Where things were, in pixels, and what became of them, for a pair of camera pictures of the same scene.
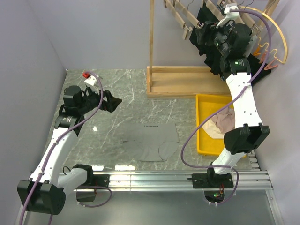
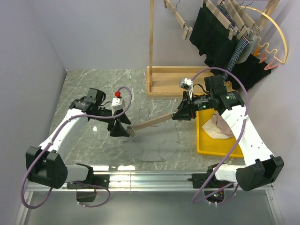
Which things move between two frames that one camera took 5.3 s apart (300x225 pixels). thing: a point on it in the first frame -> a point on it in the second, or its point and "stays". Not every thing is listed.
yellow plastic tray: (206, 104) stays
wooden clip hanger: (186, 30) stays
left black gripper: (112, 102) -> (118, 130)
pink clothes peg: (272, 64) stays
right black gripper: (208, 28) -> (186, 109)
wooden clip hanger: (193, 19) -> (149, 122)
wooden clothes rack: (184, 82) stays
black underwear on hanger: (212, 57) stays
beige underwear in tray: (223, 122) stays
